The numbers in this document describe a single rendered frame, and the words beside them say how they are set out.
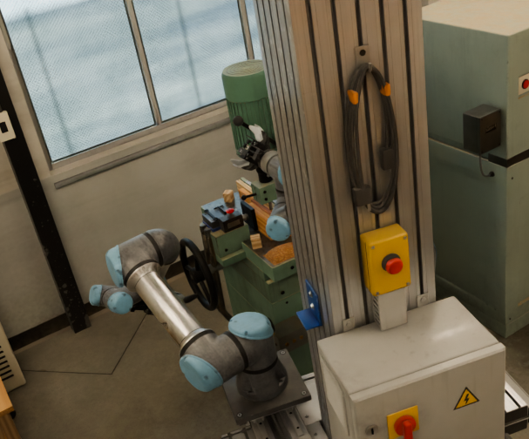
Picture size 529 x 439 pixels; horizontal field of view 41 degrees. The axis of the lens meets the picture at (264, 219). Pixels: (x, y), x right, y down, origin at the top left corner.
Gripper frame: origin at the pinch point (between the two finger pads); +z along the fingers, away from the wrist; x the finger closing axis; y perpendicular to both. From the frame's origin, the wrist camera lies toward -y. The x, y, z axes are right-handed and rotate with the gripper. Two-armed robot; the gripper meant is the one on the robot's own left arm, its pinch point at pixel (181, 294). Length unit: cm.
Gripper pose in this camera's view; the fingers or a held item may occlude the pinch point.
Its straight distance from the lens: 274.1
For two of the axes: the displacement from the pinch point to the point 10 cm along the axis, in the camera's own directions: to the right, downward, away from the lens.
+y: -3.0, 9.2, 2.5
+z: 8.2, 1.1, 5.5
